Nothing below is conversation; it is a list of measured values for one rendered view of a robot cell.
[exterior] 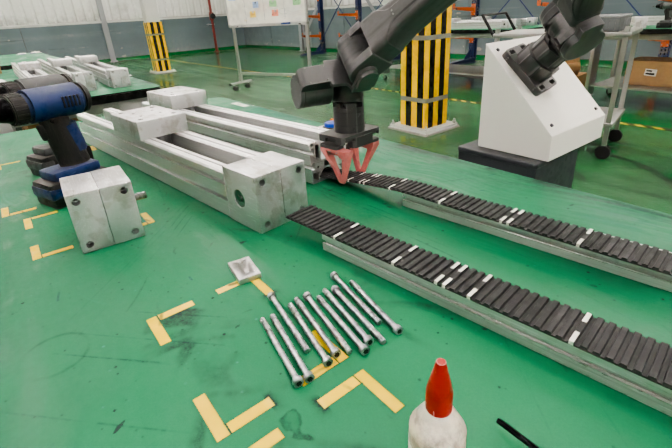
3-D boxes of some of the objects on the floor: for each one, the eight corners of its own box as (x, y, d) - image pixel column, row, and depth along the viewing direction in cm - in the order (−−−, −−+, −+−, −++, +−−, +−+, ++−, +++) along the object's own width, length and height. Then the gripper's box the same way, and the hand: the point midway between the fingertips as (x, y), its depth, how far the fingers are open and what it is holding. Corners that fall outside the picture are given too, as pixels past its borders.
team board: (229, 91, 682) (207, -47, 604) (250, 86, 720) (232, -45, 642) (305, 96, 607) (291, -62, 529) (324, 90, 645) (314, -58, 567)
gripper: (342, 106, 71) (346, 191, 77) (380, 96, 78) (381, 175, 84) (314, 102, 76) (320, 183, 82) (353, 93, 82) (356, 168, 88)
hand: (351, 175), depth 82 cm, fingers closed on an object, 5 cm apart
